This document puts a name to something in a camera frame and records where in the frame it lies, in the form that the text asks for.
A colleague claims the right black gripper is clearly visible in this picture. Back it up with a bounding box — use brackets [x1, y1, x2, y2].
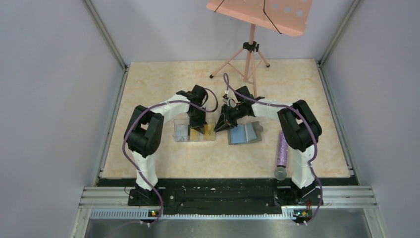
[214, 104, 245, 133]

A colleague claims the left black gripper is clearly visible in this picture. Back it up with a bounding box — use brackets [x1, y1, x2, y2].
[188, 106, 208, 134]

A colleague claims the clear plastic card box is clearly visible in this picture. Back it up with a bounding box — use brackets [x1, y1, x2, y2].
[173, 118, 216, 142]

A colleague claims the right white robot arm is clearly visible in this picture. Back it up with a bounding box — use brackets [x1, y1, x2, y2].
[214, 86, 323, 204]

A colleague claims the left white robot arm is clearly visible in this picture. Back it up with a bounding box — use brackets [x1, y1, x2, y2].
[122, 85, 209, 205]

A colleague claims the purple glitter microphone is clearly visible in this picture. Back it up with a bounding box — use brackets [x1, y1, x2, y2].
[274, 131, 288, 181]

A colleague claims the pink music stand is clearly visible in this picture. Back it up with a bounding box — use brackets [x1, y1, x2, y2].
[206, 0, 314, 114]

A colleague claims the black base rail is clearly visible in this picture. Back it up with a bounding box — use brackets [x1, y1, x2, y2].
[97, 178, 358, 218]

